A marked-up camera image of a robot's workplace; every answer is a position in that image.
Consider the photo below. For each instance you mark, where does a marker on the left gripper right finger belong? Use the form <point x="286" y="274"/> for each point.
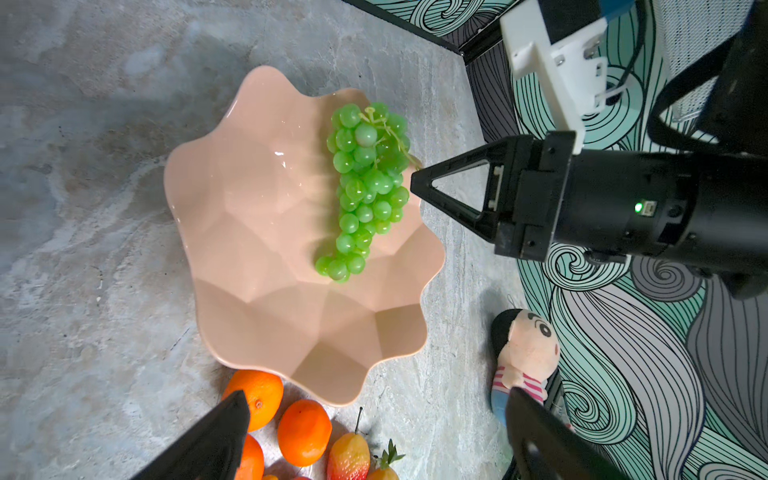
<point x="544" y="448"/>

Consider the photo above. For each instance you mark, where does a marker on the green fake grape bunch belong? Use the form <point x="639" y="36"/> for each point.
<point x="371" y="151"/>

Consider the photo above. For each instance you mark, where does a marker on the pink scalloped fruit bowl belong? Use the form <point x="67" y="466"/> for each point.
<point x="255" y="205"/>

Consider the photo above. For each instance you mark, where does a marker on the pink boy plush doll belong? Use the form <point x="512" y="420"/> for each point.
<point x="527" y="351"/>

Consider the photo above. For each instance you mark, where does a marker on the red fake strawberry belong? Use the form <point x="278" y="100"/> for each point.
<point x="349" y="457"/>
<point x="383" y="468"/>

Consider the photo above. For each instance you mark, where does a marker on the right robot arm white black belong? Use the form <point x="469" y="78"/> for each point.
<point x="700" y="201"/>

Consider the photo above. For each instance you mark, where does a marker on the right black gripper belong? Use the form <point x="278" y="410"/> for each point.
<point x="526" y="194"/>

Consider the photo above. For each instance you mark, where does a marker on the orange fake tangerine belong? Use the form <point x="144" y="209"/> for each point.
<point x="252" y="461"/>
<point x="303" y="433"/>
<point x="263" y="391"/>

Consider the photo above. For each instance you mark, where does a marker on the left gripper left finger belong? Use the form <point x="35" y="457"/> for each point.
<point x="211" y="449"/>

